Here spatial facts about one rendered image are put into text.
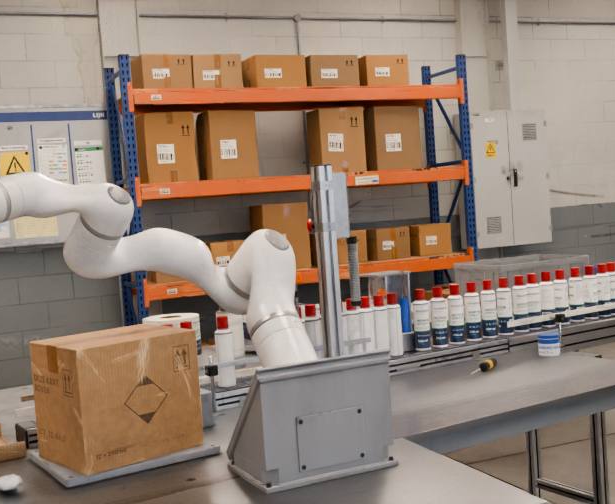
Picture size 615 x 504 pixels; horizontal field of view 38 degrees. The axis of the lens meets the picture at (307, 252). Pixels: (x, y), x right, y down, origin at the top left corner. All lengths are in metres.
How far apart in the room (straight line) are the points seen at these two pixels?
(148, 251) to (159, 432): 0.41
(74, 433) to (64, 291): 5.04
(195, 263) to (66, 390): 0.39
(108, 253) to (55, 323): 5.09
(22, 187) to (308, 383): 0.71
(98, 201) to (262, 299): 0.42
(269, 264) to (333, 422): 0.40
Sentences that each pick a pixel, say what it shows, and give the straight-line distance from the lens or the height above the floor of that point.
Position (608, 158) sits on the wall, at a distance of 9.29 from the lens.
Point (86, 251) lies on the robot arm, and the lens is 1.94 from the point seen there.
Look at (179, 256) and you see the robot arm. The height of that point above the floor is 1.29.
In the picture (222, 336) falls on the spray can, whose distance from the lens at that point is 2.57.
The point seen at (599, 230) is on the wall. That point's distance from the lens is 9.20.
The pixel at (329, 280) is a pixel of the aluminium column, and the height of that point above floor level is 1.17.
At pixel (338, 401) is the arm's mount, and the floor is 0.99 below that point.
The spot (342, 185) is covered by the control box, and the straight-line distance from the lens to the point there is 2.57.
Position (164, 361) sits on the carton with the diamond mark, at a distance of 2.04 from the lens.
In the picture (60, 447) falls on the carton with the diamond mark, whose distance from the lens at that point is 2.08.
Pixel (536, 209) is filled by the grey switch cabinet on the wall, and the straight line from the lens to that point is 8.25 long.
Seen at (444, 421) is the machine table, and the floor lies 0.83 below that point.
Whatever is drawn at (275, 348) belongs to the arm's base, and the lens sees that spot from 1.93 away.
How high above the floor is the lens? 1.39
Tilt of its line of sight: 3 degrees down
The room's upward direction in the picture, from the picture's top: 4 degrees counter-clockwise
